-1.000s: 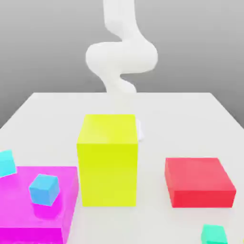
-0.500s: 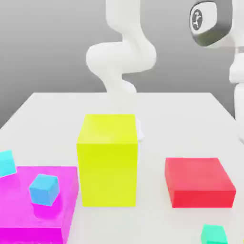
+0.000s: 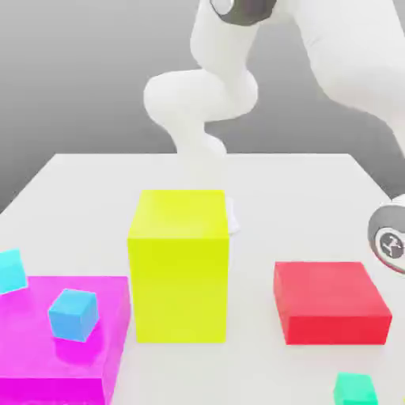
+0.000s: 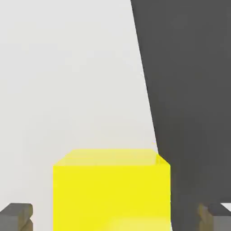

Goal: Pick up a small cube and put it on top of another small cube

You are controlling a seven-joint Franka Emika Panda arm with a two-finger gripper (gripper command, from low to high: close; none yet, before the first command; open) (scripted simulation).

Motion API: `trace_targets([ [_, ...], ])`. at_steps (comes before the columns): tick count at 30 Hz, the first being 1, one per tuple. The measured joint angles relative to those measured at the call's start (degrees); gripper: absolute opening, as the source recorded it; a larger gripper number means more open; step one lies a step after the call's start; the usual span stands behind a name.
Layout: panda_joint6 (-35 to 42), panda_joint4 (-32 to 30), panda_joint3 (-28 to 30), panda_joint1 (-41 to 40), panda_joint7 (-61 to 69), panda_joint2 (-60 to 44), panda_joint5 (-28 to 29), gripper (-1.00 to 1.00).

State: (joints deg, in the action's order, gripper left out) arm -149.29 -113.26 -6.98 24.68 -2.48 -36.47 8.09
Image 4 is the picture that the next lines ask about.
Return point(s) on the small yellow cube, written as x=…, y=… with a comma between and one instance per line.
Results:
x=111, y=194

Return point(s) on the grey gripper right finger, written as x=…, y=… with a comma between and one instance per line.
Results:
x=216, y=220

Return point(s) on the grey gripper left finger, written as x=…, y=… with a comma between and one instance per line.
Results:
x=14, y=216

